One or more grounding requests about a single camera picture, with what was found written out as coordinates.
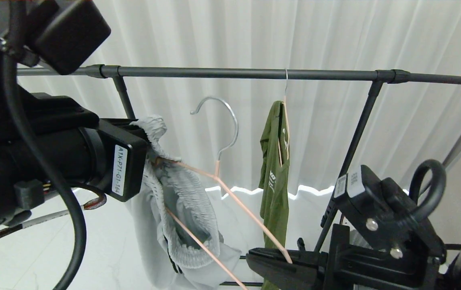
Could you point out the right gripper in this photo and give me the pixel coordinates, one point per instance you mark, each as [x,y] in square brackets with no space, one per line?
[375,274]

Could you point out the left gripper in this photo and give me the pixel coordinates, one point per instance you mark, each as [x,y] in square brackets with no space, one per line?
[53,161]

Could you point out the green long-sleeved shirt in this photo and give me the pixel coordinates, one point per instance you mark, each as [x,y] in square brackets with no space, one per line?
[272,193]

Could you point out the pale grey garment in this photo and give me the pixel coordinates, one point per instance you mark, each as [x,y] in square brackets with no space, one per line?
[149,233]

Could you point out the pink clothes hanger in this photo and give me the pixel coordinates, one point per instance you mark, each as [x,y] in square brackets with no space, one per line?
[286,121]
[236,125]

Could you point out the black clothes rack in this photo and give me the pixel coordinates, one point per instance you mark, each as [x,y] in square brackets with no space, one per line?
[214,73]

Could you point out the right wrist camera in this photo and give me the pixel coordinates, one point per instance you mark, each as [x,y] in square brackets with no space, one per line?
[379,209]

